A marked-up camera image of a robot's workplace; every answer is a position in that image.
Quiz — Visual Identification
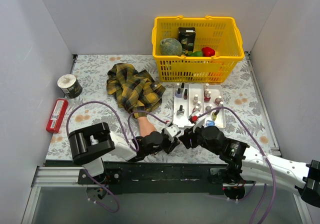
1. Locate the mannequin hand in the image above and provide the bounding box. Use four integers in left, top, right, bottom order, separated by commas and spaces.
137, 116, 161, 157

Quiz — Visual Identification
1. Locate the green bell pepper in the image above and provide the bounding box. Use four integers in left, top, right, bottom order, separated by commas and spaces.
188, 50, 203, 57

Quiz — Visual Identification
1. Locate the blue polish bottle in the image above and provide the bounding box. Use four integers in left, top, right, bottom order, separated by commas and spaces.
205, 120, 215, 127

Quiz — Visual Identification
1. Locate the green melon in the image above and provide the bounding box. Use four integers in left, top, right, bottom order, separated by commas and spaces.
159, 38, 183, 56

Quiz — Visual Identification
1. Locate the dark red polish bottle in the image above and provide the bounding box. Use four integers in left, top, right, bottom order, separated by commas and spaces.
183, 89, 188, 100

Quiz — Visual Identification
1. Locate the yellow plastic basket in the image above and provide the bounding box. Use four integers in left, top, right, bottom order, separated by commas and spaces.
151, 15, 245, 83

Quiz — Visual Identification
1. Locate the clear polish bottle white cap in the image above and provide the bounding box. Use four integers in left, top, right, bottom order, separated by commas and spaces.
193, 94, 199, 105

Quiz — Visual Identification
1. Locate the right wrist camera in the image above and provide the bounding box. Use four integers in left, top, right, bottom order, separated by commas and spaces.
188, 110, 206, 126

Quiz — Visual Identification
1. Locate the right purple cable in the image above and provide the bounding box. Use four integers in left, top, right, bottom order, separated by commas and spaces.
196, 106, 277, 224

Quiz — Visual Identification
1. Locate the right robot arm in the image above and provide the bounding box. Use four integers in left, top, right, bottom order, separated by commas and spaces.
179, 126, 320, 207

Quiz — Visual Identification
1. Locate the floral table mat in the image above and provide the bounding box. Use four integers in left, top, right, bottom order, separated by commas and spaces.
46, 55, 280, 161

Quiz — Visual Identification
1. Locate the pink iridescent polish bottle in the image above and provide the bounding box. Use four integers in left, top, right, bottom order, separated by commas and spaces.
192, 101, 202, 113

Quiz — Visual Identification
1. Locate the red bell pepper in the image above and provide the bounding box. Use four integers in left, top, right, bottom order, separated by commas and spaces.
201, 47, 216, 57

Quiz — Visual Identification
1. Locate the purple cable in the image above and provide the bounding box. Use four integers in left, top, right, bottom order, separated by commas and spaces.
196, 106, 277, 224
66, 100, 171, 213

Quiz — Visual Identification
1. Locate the lilac polish bottle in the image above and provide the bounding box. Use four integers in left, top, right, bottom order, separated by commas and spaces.
175, 83, 182, 98

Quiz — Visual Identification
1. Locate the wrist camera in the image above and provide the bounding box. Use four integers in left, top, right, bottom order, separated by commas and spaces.
164, 122, 181, 138
188, 110, 206, 126

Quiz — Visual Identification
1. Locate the white divided tray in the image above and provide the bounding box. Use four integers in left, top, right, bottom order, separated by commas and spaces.
173, 82, 224, 129

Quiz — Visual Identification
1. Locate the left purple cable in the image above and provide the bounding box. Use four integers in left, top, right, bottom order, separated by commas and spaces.
66, 100, 171, 213

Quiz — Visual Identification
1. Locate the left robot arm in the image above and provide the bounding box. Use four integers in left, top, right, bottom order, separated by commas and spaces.
68, 122, 181, 184

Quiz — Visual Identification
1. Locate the glitter polish bottle black cap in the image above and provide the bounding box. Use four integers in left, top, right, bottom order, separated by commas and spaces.
176, 105, 185, 116

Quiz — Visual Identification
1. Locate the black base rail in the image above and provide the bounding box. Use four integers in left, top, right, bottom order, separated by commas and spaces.
77, 161, 247, 196

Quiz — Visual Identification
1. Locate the pale glitter polish bottle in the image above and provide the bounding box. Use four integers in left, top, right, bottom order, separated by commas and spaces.
214, 95, 223, 106

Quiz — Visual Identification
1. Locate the red flat box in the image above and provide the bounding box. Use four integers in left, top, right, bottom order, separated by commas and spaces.
46, 98, 69, 134

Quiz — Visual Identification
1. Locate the yellow plaid shirt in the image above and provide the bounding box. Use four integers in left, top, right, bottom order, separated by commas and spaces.
106, 63, 166, 119

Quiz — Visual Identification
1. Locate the yellow polish bottle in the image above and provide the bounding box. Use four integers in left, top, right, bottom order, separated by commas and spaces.
211, 109, 220, 121

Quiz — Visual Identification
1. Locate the red glitter polish bottle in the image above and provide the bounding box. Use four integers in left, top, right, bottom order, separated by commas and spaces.
204, 90, 211, 102

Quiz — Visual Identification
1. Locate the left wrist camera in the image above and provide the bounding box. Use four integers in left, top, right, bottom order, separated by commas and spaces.
164, 122, 181, 138

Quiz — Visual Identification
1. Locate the black tin with white lid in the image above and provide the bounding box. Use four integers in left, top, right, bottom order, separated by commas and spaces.
57, 74, 83, 99

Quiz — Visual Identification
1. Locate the black carton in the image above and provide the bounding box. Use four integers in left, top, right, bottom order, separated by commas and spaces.
178, 27, 196, 56

